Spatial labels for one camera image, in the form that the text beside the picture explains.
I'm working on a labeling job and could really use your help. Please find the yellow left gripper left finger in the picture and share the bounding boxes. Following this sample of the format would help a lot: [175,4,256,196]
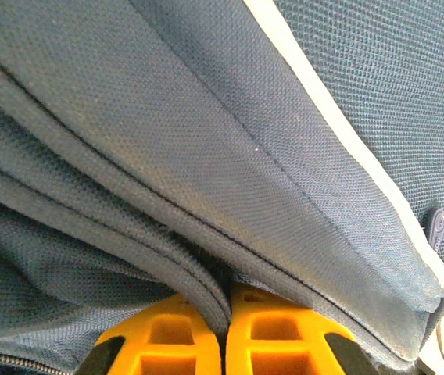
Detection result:
[74,295,222,375]

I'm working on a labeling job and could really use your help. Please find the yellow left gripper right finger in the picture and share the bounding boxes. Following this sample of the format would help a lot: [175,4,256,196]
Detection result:
[225,283,381,375]

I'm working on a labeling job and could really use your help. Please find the navy blue backpack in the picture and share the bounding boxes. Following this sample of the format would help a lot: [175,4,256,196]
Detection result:
[0,0,444,375]

